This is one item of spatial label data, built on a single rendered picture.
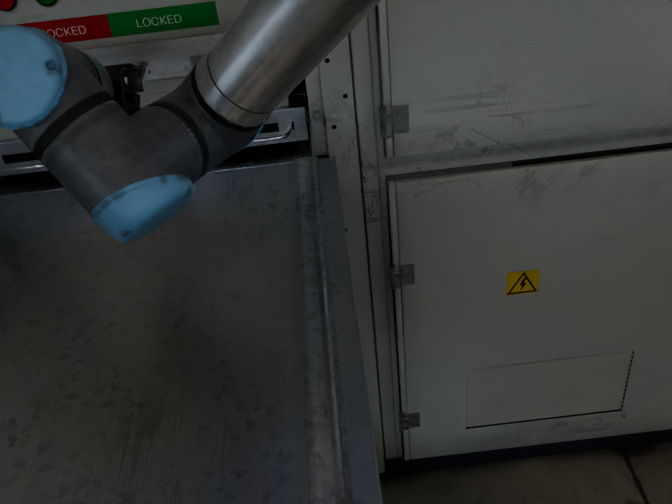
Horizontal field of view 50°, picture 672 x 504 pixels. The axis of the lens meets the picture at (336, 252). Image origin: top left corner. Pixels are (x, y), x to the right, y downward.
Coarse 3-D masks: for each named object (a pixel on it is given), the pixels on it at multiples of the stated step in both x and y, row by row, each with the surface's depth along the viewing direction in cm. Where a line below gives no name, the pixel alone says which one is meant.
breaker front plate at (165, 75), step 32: (32, 0) 104; (64, 0) 104; (96, 0) 105; (128, 0) 105; (160, 0) 105; (192, 0) 106; (224, 0) 106; (160, 32) 108; (192, 32) 109; (160, 64) 111; (192, 64) 111; (160, 96) 114; (0, 128) 115
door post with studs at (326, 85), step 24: (336, 48) 107; (312, 72) 110; (336, 72) 109; (312, 96) 112; (336, 96) 112; (312, 120) 114; (336, 120) 114; (336, 144) 117; (360, 216) 125; (360, 240) 128; (360, 264) 132; (360, 288) 135; (360, 312) 138; (360, 336) 142
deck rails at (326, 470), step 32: (320, 192) 109; (320, 224) 93; (320, 256) 96; (320, 288) 91; (320, 320) 86; (320, 352) 82; (320, 384) 78; (320, 416) 75; (320, 448) 71; (320, 480) 68
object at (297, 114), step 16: (288, 96) 119; (272, 112) 116; (304, 112) 116; (272, 128) 118; (304, 128) 118; (0, 144) 116; (16, 144) 116; (256, 144) 119; (16, 160) 118; (32, 160) 118
